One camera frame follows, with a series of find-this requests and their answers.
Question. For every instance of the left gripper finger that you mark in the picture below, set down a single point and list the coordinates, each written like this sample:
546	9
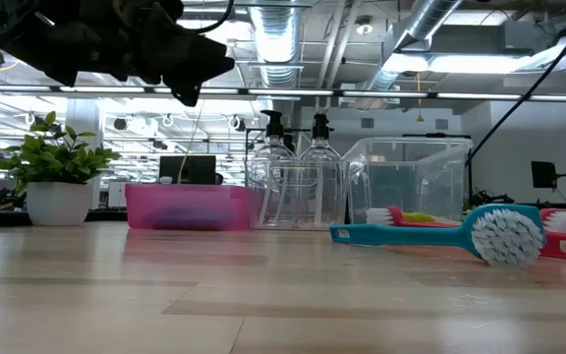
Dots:
189	54
185	91

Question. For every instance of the blue dish brush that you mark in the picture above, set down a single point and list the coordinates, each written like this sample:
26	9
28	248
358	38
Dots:
411	235

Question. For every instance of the black background robot arm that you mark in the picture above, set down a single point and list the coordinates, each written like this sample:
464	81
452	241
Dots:
489	198

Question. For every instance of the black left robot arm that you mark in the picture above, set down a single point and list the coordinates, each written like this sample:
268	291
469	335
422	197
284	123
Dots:
3	24

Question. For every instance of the black desktop monitor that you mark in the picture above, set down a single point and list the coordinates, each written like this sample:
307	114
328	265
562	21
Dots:
189	169

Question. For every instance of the pink translucent plastic bin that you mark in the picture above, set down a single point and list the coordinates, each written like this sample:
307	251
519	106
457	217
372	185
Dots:
140	206

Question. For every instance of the small clear plastic bin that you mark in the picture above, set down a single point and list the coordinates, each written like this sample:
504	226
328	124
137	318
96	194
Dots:
298	206

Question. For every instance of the green plant white pot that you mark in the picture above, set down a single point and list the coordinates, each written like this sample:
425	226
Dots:
57	196

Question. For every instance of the large clear plastic bin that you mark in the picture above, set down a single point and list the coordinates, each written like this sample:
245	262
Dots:
411	177

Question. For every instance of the yellow dish brush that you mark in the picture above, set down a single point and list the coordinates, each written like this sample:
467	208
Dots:
418	217

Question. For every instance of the small black monitor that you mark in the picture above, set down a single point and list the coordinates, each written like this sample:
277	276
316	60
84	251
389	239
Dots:
543	174

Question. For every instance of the silver round ventilation duct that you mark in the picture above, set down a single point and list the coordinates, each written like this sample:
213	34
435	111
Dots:
275	29

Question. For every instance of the grey wall vent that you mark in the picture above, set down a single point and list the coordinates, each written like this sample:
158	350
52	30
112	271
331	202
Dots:
367	123
441	124

